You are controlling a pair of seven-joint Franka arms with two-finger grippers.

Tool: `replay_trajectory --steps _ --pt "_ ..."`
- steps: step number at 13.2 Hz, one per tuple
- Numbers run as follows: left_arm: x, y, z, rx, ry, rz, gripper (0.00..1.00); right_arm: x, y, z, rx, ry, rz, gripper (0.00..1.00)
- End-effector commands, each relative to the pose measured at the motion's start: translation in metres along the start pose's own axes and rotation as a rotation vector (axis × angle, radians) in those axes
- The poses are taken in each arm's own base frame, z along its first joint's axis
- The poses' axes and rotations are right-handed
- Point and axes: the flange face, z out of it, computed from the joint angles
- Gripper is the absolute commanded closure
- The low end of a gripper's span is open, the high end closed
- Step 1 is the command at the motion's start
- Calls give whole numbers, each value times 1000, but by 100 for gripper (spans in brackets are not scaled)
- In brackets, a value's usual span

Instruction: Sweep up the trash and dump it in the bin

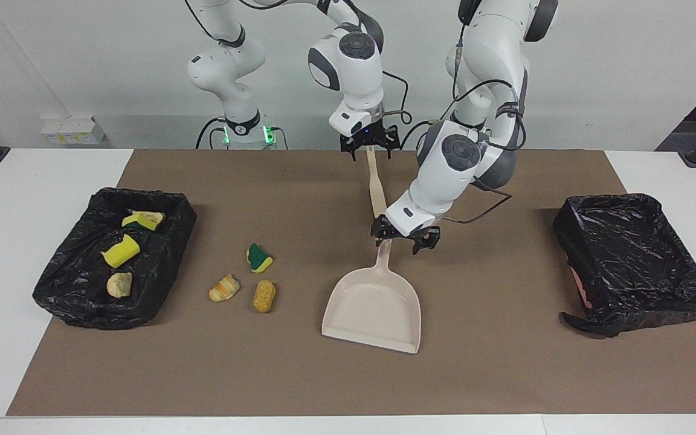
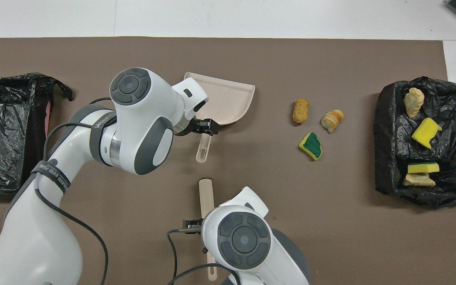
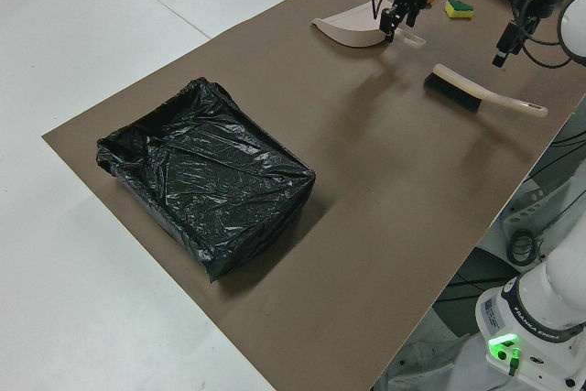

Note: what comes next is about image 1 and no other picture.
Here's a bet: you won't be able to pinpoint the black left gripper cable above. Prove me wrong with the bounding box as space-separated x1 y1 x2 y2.
401 36 527 224

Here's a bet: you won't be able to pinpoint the large yellow sponge piece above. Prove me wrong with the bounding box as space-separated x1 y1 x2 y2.
100 234 141 268

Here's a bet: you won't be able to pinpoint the green and yellow sponge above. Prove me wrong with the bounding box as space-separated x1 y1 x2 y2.
246 243 274 274

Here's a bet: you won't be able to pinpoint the white wall power strip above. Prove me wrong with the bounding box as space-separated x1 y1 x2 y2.
41 118 107 146

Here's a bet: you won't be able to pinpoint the beige hand brush black bristles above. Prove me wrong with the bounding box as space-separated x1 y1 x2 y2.
365 145 388 219

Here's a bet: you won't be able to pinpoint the beige plastic dustpan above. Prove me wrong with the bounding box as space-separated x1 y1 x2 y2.
322 239 422 354

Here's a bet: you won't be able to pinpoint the empty bin black bag lined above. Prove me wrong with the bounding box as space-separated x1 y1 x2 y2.
552 193 696 338

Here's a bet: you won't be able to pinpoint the brown paper table mat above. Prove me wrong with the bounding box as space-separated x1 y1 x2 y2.
7 149 696 416

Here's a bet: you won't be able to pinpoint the striped croissant bread piece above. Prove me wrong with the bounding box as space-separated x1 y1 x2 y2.
208 274 241 303
106 272 134 298

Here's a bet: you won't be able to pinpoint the small yellow sponge piece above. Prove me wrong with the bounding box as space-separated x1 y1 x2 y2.
121 214 161 233

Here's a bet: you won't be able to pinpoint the trash bin black bag lined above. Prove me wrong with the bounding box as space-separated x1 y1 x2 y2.
33 187 198 330

